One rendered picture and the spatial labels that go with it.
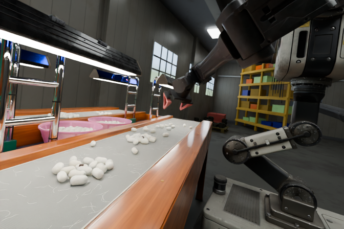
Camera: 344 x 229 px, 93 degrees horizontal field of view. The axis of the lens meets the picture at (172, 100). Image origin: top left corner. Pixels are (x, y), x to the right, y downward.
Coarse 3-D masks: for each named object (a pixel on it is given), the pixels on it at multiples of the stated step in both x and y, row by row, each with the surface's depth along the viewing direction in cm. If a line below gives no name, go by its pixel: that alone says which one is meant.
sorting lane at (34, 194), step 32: (160, 128) 111; (192, 128) 126; (64, 160) 48; (128, 160) 53; (0, 192) 32; (32, 192) 33; (64, 192) 34; (96, 192) 35; (0, 224) 25; (32, 224) 25; (64, 224) 26
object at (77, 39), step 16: (0, 0) 27; (16, 0) 30; (0, 16) 26; (16, 16) 29; (32, 16) 32; (48, 16) 36; (16, 32) 28; (32, 32) 31; (48, 32) 34; (64, 32) 38; (80, 32) 44; (64, 48) 37; (80, 48) 41; (96, 48) 48; (112, 48) 57; (112, 64) 53; (128, 64) 63
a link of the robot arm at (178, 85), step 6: (192, 66) 66; (192, 72) 67; (180, 78) 63; (186, 78) 62; (192, 78) 64; (198, 78) 68; (210, 78) 65; (174, 84) 64; (180, 84) 63; (186, 84) 61; (180, 90) 63
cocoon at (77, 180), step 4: (76, 176) 37; (80, 176) 37; (84, 176) 37; (72, 180) 36; (76, 180) 36; (80, 180) 36; (84, 180) 37; (72, 184) 36; (76, 184) 36; (80, 184) 36
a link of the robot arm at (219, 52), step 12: (240, 0) 26; (228, 12) 27; (216, 24) 32; (228, 36) 32; (216, 48) 37; (228, 48) 32; (264, 48) 26; (204, 60) 49; (216, 60) 40; (228, 60) 35; (240, 60) 32; (252, 60) 28; (204, 72) 55
